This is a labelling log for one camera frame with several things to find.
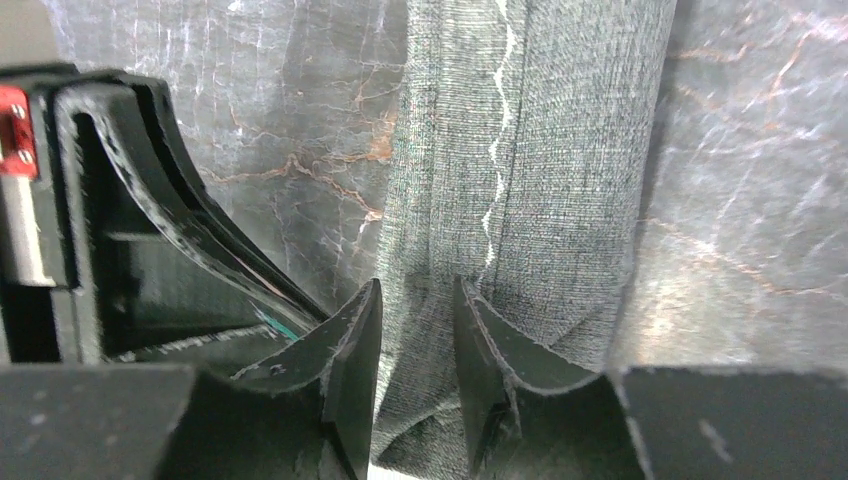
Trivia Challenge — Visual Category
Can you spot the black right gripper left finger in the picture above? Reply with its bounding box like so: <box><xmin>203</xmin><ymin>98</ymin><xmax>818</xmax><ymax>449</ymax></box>
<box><xmin>155</xmin><ymin>279</ymin><xmax>382</xmax><ymax>479</ymax></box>

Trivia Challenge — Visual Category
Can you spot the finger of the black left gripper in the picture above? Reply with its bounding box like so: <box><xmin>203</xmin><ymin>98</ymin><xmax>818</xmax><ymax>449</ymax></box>
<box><xmin>72</xmin><ymin>115</ymin><xmax>296</xmax><ymax>362</ymax></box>
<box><xmin>56</xmin><ymin>70</ymin><xmax>329</xmax><ymax>332</ymax></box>

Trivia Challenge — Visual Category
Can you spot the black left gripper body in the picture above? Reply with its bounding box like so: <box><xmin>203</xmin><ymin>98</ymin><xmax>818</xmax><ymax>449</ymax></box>
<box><xmin>1</xmin><ymin>62</ymin><xmax>83</xmax><ymax>364</ymax></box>

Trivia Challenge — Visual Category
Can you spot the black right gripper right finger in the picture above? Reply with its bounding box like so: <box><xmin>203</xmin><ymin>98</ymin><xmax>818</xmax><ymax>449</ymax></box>
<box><xmin>453</xmin><ymin>277</ymin><xmax>645</xmax><ymax>479</ymax></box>

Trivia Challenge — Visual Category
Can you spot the grey cloth napkin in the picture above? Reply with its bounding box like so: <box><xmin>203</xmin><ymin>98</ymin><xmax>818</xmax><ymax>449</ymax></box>
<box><xmin>372</xmin><ymin>1</ymin><xmax>676</xmax><ymax>479</ymax></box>

